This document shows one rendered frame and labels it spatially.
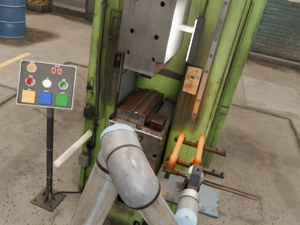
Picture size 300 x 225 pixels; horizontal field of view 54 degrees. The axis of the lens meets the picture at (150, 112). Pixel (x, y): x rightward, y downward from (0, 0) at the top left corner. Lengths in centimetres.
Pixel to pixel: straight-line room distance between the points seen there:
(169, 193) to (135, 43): 89
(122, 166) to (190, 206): 51
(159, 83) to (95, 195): 146
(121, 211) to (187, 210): 121
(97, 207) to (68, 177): 184
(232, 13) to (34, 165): 217
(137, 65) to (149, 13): 31
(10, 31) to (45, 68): 439
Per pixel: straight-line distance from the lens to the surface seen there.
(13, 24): 631
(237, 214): 291
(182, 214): 122
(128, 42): 177
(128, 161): 81
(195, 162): 151
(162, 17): 168
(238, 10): 175
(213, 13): 176
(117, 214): 243
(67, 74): 195
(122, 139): 87
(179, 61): 221
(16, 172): 293
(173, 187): 182
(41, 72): 198
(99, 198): 99
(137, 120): 193
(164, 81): 229
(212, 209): 178
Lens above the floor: 193
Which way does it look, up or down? 29 degrees down
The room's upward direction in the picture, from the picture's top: 11 degrees clockwise
